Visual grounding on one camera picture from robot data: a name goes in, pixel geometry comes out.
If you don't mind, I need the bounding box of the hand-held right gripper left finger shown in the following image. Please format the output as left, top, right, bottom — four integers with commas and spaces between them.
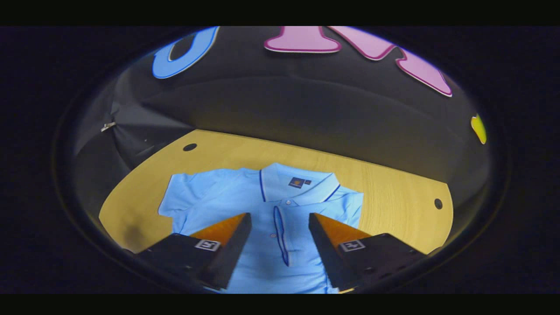
131, 213, 253, 290

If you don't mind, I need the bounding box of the light blue T-shirt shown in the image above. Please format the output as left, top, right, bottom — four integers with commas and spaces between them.
158, 163, 364, 294

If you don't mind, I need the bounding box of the black backdrop cloth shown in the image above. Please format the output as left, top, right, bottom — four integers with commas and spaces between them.
72, 26, 490, 210

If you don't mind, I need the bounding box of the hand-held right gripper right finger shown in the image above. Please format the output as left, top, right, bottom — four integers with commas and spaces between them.
308, 213, 431, 291

